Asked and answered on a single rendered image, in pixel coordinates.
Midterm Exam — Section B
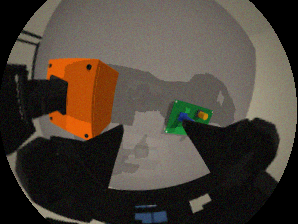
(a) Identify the green circuit board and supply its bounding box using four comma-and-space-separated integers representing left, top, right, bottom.
165, 99, 214, 136

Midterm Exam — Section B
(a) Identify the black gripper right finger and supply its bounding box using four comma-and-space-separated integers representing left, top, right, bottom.
182, 117, 249, 172

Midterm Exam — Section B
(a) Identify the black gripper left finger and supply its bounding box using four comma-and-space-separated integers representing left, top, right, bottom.
49, 124, 125, 188

